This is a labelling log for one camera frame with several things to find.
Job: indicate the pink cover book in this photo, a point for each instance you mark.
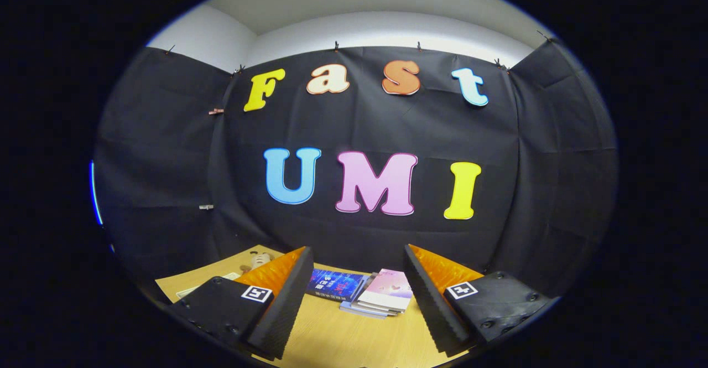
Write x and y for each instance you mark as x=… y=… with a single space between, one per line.
x=387 y=290

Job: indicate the beige fabric storage box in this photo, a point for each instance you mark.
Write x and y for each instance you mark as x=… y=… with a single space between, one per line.
x=193 y=288

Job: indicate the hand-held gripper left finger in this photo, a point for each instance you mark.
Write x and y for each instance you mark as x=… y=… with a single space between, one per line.
x=285 y=301

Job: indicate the light blue book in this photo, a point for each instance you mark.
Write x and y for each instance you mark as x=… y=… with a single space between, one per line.
x=354 y=309

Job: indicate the brown plush toy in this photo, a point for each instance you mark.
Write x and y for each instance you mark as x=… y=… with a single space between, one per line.
x=260 y=260

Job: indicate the dark blue book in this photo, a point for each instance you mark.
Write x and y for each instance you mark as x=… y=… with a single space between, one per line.
x=337 y=284

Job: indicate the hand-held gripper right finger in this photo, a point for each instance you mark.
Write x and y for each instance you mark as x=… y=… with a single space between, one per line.
x=431 y=301

